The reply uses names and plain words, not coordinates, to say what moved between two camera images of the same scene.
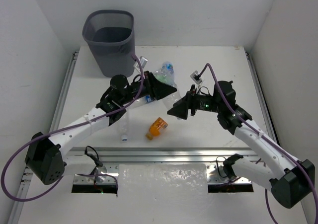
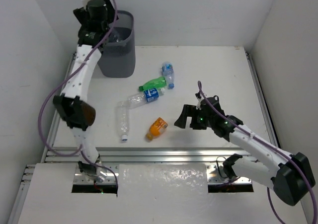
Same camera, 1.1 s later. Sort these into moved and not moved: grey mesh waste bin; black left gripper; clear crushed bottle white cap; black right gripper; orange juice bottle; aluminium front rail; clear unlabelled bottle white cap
Moved: black left gripper; black right gripper; clear unlabelled bottle white cap
Not moved: grey mesh waste bin; orange juice bottle; clear crushed bottle white cap; aluminium front rail
